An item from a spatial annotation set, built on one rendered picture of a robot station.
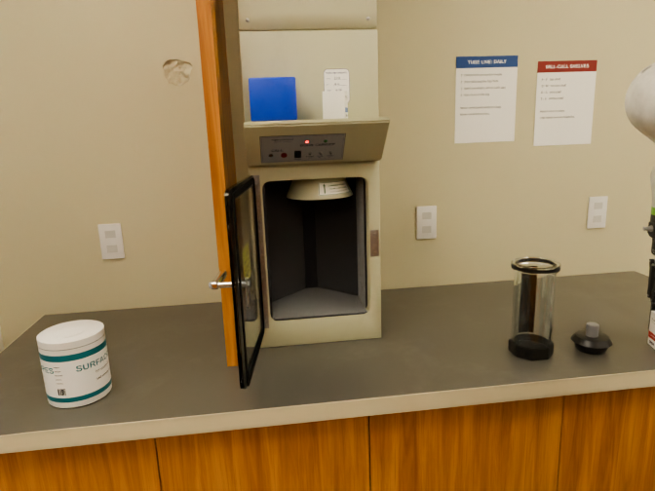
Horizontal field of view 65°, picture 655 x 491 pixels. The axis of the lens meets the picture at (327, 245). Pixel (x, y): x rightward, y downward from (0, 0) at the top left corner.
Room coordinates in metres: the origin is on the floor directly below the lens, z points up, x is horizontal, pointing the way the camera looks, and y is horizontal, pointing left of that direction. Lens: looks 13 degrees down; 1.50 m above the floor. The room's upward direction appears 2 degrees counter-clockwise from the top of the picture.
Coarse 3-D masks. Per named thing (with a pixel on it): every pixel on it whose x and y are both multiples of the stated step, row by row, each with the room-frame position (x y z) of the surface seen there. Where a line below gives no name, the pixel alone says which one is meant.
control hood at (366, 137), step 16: (256, 128) 1.13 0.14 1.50; (272, 128) 1.13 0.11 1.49; (288, 128) 1.14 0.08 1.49; (304, 128) 1.14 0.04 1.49; (320, 128) 1.15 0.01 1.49; (336, 128) 1.15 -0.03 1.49; (352, 128) 1.16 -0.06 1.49; (368, 128) 1.16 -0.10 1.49; (384, 128) 1.17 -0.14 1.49; (256, 144) 1.16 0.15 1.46; (352, 144) 1.20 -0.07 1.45; (368, 144) 1.20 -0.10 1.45; (384, 144) 1.21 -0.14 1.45; (256, 160) 1.20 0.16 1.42; (336, 160) 1.23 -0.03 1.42; (352, 160) 1.23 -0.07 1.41; (368, 160) 1.25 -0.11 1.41
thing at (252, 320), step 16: (240, 208) 1.02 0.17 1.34; (240, 224) 1.00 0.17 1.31; (240, 240) 0.99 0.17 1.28; (240, 256) 0.98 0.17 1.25; (256, 256) 1.18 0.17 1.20; (256, 272) 1.17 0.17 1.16; (256, 288) 1.15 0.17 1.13; (240, 304) 0.94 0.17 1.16; (256, 304) 1.14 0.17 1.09; (256, 320) 1.12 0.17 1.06; (256, 336) 1.10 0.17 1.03; (240, 352) 0.91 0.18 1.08; (240, 368) 0.91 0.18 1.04; (240, 384) 0.91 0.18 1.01
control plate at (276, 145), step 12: (264, 144) 1.16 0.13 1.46; (276, 144) 1.17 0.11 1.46; (288, 144) 1.17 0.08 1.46; (300, 144) 1.18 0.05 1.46; (312, 144) 1.18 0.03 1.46; (324, 144) 1.18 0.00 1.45; (336, 144) 1.19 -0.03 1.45; (264, 156) 1.19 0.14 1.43; (276, 156) 1.19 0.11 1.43; (288, 156) 1.20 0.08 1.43; (312, 156) 1.21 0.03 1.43; (324, 156) 1.21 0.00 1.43; (336, 156) 1.22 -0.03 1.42
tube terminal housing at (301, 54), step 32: (256, 32) 1.24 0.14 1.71; (288, 32) 1.25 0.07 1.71; (320, 32) 1.26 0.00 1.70; (352, 32) 1.26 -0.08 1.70; (256, 64) 1.24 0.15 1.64; (288, 64) 1.25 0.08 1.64; (320, 64) 1.26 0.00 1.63; (352, 64) 1.26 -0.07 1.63; (320, 96) 1.25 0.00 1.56; (352, 96) 1.26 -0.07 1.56; (320, 320) 1.25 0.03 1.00; (352, 320) 1.26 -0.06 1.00
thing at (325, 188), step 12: (300, 180) 1.30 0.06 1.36; (312, 180) 1.29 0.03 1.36; (324, 180) 1.29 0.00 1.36; (336, 180) 1.30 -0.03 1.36; (288, 192) 1.34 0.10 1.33; (300, 192) 1.29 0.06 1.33; (312, 192) 1.28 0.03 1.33; (324, 192) 1.27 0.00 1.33; (336, 192) 1.28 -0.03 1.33; (348, 192) 1.32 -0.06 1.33
